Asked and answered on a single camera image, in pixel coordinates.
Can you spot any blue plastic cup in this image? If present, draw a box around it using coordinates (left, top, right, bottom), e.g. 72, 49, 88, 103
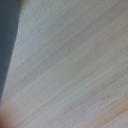
0, 0, 22, 105

